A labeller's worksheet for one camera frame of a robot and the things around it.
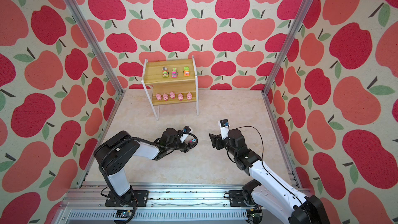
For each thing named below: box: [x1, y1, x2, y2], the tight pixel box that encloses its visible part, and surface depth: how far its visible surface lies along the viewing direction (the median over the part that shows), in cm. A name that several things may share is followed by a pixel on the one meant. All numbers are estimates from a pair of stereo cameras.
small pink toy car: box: [171, 67, 179, 79], surface depth 84 cm
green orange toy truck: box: [182, 66, 191, 77], surface depth 84 cm
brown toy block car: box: [162, 66, 170, 78], surface depth 84 cm
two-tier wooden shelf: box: [140, 55, 199, 121], surface depth 87 cm
